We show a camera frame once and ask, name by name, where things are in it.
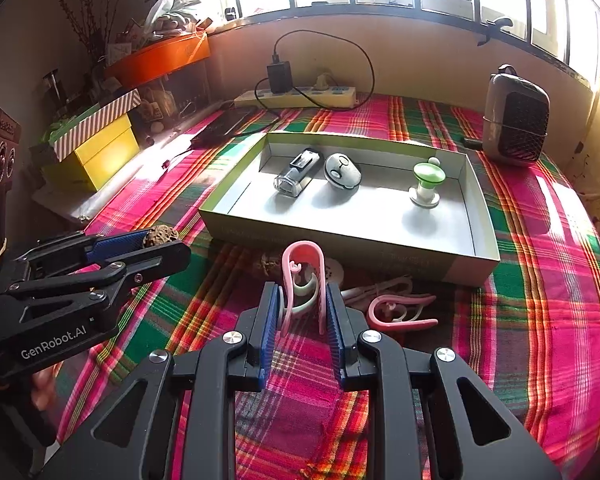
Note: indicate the yellow box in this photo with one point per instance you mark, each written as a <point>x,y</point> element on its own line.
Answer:
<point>105,155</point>

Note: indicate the small round white tin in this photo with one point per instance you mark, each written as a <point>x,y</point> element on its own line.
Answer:
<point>332,272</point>

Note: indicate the black white round gadget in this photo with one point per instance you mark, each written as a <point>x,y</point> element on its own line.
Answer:
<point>342,170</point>

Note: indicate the clear plastic bag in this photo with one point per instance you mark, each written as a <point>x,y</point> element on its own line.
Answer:
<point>160,15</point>

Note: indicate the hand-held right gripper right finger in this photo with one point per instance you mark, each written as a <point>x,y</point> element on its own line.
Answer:
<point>335,340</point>

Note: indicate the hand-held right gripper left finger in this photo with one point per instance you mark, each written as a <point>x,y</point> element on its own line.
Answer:
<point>270,340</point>

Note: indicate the striped box lid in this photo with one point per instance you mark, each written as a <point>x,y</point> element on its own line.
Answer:
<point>95,120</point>

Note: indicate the black tablet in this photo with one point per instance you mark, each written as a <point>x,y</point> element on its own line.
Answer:
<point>225,125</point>

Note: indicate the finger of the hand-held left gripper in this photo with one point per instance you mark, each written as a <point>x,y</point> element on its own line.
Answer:
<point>120,245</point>
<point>165,257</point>

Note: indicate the cream power strip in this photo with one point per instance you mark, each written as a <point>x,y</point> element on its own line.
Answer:
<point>325,97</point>

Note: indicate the grey space heater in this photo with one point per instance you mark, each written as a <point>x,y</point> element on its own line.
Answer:
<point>520,120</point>

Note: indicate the brown walnut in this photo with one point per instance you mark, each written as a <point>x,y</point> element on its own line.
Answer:
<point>161,235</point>

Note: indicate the orange box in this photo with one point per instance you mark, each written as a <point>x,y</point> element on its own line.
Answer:
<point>165,57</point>

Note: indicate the clear black lighter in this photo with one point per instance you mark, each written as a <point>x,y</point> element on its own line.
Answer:
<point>295,175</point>

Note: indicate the brown speaker box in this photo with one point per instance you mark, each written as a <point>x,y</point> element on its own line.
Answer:
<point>0,150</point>

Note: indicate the shallow white green cardboard box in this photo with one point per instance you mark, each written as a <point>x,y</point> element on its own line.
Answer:
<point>380,210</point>

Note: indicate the pink plastic clip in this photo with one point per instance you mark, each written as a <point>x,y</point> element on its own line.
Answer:
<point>302,250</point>
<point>405,325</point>

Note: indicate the white plug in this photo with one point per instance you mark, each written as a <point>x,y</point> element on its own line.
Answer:
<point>324,82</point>

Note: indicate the green mushroom-shaped massager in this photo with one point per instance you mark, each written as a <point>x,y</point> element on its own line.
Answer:
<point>428,172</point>

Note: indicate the black charger adapter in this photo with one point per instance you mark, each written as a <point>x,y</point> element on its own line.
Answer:
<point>278,78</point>

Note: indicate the dark glass jar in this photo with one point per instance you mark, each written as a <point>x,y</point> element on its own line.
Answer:
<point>55,90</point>

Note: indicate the dried branches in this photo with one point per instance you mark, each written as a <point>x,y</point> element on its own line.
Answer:
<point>92,35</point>

